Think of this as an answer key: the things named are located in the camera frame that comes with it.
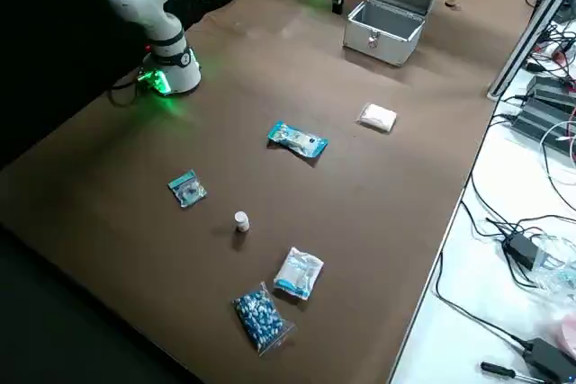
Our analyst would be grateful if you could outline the black base cable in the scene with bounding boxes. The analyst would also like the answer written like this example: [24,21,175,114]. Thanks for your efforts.
[106,67,148,109]

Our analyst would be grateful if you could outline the small teal packet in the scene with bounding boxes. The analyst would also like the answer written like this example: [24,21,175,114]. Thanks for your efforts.
[166,169,209,210]

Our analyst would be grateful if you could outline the blue cotton swab packet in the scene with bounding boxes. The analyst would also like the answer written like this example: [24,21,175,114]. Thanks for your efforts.
[266,120,330,161]

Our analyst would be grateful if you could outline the pink plastic bag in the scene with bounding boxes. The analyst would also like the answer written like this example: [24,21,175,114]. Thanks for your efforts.
[537,309,576,361]

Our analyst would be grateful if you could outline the blue white capsule bag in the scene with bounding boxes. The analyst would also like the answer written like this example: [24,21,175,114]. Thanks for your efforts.
[230,281,298,359]

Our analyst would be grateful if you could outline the white desk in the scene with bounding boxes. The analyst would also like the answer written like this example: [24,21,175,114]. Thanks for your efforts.
[389,55,576,384]

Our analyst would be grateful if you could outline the large black power adapter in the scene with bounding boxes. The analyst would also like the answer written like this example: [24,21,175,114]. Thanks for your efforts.
[523,336,576,384]

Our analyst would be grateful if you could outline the clear plastic bag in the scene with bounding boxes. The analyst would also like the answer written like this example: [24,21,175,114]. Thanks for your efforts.
[533,234,576,298]

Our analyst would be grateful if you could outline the silver aluminium medicine case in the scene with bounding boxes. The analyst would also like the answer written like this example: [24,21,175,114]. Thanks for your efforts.
[342,0,447,67]

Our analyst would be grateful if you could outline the black desk cable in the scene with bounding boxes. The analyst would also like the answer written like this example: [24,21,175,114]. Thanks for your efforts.
[433,248,533,354]

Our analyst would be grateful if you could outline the aluminium camera post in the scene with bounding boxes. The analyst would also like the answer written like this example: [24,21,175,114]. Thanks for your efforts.
[487,0,576,99]

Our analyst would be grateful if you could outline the black handled screwdriver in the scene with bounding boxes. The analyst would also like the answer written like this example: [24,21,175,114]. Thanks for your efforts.
[479,360,537,381]

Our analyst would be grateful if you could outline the white gauze packet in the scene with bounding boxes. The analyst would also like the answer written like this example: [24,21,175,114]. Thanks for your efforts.
[356,102,399,134]

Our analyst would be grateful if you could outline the white blue mask packet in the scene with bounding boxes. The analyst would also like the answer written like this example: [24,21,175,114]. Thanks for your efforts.
[272,246,326,302]

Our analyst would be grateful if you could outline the black power brick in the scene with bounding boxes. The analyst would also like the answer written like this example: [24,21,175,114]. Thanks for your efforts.
[525,75,576,110]
[511,95,576,147]

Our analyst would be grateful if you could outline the small black power adapter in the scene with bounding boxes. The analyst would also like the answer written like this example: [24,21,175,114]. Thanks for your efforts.
[501,230,542,271]

